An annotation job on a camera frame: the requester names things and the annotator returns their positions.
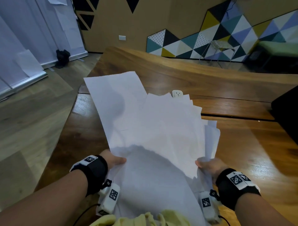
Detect person's right hand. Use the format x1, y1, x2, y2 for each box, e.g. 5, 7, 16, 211
195, 157, 230, 184

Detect person's left hand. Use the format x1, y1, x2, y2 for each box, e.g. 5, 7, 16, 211
100, 149, 127, 170

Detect stack of white paper sheets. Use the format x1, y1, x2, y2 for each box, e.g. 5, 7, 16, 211
83, 71, 221, 226

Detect person's right forearm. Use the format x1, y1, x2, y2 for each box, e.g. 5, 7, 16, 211
233, 192, 296, 226

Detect person's left forearm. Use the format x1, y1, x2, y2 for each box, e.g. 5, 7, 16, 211
0, 169, 89, 226

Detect yellow clothing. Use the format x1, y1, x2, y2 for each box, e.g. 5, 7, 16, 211
89, 209, 191, 226

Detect black monitor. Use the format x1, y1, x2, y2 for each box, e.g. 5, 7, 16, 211
271, 85, 298, 145

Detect clear chair with metal legs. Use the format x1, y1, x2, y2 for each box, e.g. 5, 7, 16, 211
199, 40, 236, 68

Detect black bag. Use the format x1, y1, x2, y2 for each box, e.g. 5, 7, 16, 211
55, 49, 71, 69

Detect green sofa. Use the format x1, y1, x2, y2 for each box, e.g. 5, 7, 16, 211
244, 41, 298, 74

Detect white curtain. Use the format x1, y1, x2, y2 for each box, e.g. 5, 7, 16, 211
0, 0, 89, 101

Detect black left wrist strap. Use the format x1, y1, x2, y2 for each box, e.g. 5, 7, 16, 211
70, 155, 109, 197

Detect black wrist strap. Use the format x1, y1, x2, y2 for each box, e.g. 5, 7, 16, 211
70, 155, 109, 197
215, 168, 261, 211

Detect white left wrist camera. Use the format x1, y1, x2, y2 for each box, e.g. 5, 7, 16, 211
96, 182, 121, 216

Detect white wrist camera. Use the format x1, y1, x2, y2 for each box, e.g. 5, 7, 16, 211
96, 182, 121, 216
199, 190, 222, 224

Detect black right wrist strap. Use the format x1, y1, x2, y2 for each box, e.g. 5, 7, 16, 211
215, 168, 261, 211

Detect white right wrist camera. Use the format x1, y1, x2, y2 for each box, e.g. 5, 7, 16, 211
199, 190, 222, 224

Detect black cable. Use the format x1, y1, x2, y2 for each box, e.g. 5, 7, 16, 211
73, 203, 101, 226
218, 215, 231, 226

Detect colourful triangle wall panel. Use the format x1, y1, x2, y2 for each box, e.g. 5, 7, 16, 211
146, 0, 298, 62

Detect black triangle wall panels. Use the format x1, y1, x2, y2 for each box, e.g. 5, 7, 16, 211
73, 0, 140, 31

